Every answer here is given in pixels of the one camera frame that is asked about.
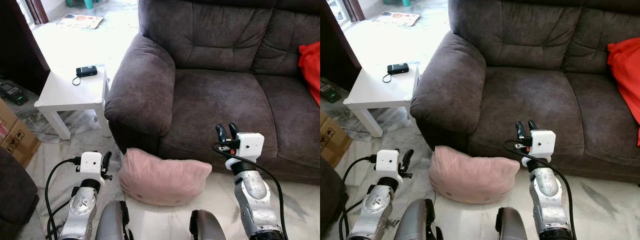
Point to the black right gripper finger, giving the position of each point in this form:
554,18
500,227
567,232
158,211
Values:
233,130
521,130
221,134
532,126

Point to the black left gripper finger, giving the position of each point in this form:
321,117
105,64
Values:
407,159
107,161

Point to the pink pillow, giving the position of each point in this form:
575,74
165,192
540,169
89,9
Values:
160,177
470,175

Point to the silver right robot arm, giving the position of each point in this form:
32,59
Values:
252,195
545,192

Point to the dark grey fabric sofa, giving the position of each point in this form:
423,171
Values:
225,100
530,100

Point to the red pillow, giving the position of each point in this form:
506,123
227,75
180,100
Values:
627,70
311,70

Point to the printed floor mat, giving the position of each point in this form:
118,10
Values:
80,21
397,18

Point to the white side table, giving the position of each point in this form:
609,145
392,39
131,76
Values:
65,92
375,90

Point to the brown cardboard box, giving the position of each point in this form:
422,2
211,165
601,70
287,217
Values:
332,142
17,140

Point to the dark grey armchair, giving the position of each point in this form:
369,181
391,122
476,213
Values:
15,195
327,200

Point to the grey right robot leg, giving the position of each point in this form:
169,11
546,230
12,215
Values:
207,227
512,227

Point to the black charger with green light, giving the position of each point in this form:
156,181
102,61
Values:
12,94
328,91

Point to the dark wooden partition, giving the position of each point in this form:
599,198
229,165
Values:
17,55
332,50

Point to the green plastic stool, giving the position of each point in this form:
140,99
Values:
406,2
88,3

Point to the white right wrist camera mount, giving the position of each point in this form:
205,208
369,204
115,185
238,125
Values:
542,142
250,145

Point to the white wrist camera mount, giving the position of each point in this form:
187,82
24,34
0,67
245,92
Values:
387,160
91,162
250,145
542,142

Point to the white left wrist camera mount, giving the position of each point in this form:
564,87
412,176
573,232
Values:
91,162
387,160

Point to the brown wooden door frame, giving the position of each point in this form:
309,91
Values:
354,9
37,10

